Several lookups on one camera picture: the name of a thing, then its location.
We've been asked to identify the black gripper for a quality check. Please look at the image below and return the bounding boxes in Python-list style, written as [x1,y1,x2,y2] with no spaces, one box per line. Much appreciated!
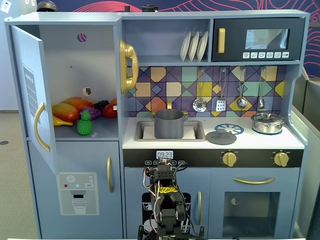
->
[158,157,174,168]

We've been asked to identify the green toy pineapple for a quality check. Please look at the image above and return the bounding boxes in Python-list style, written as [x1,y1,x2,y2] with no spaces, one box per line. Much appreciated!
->
[76,109,94,137]

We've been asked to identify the blue cabinet door with list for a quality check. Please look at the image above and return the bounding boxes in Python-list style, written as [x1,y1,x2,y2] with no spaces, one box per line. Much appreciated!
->
[10,24,60,176]

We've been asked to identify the gray plastic pot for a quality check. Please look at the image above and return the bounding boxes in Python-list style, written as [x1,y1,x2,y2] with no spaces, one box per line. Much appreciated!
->
[150,109,189,140]

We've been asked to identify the gray toy sink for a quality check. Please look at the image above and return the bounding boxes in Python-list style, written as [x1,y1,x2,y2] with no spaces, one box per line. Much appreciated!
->
[134,120,207,143]

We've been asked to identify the gray pot lid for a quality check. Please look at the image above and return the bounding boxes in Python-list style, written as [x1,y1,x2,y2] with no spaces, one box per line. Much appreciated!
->
[205,129,237,145]

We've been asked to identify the gold stove knob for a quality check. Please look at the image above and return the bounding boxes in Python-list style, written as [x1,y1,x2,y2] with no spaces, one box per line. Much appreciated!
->
[273,151,291,167]
[221,151,238,167]

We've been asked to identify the steel skimmer spoon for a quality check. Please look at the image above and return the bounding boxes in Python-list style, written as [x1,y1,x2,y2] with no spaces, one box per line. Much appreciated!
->
[192,67,208,113]

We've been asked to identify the red toy apple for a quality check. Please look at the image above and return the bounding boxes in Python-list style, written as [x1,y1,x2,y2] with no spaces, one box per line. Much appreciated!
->
[101,103,118,119]

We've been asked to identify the blue toy kitchen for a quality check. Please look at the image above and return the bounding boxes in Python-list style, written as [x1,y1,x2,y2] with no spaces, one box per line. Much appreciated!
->
[4,9,311,240]

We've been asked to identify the steel slotted spatula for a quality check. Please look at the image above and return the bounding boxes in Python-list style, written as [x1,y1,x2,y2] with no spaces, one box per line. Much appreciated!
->
[215,67,227,112]

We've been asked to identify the purple toy grapes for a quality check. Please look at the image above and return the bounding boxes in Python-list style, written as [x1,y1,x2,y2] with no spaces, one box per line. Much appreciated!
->
[79,106,103,121]

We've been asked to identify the dark toy grapes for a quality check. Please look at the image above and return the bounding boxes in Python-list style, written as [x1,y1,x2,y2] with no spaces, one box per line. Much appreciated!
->
[93,99,110,111]

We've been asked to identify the steel ladle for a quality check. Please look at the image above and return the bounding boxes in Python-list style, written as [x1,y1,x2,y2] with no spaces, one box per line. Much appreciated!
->
[236,66,248,110]

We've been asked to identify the oven door with window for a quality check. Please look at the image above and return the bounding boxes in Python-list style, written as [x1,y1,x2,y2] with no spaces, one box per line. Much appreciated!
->
[209,167,301,238]

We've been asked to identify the large orange red mango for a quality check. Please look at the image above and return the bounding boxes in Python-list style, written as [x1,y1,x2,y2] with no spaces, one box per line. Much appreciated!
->
[61,96,95,112]

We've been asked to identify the gold toy telephone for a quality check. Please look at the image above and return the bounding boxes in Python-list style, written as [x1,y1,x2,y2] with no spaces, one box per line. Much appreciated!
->
[118,39,140,95]

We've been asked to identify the shiny steel pot with lid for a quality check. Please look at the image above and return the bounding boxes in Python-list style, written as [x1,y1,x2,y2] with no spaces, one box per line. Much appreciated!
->
[250,112,286,134]

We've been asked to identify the yellow toy banana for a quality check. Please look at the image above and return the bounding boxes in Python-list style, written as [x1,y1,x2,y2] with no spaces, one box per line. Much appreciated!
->
[53,116,74,128]

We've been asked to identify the yellow red toy mango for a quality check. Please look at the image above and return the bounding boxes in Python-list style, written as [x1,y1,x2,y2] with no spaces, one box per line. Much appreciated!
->
[51,102,80,123]

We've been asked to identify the white toy plate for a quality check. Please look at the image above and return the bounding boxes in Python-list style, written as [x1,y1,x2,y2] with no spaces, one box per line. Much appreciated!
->
[188,31,200,62]
[180,31,192,62]
[196,30,209,62]

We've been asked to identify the black toy microwave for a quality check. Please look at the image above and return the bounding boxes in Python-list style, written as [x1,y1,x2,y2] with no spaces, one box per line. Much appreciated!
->
[211,17,306,62]

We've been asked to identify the wide black round object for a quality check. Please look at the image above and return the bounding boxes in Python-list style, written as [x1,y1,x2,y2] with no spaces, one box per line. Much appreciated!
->
[141,4,159,13]

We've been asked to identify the black helmet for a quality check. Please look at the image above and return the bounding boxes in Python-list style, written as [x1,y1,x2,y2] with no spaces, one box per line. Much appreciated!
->
[36,0,59,13]

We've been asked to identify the gold freezer door handle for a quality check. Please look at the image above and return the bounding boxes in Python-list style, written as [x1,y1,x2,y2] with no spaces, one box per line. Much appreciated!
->
[106,156,115,193]

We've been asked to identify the gold dishwasher door handle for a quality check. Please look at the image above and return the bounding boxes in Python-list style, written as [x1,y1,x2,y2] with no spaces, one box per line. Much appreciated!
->
[197,191,203,226]

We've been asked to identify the gold oven door handle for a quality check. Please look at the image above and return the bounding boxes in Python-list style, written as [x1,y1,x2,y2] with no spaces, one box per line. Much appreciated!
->
[232,176,276,185]

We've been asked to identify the curved gold cabinet door handle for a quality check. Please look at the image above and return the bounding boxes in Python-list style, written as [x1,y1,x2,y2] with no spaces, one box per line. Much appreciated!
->
[34,101,51,153]

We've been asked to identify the gold microwave handle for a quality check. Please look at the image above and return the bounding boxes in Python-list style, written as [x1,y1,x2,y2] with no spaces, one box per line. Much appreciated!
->
[217,27,226,54]

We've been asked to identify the white wall socket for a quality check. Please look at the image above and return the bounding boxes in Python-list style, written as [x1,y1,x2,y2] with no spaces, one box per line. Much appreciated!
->
[0,0,13,14]

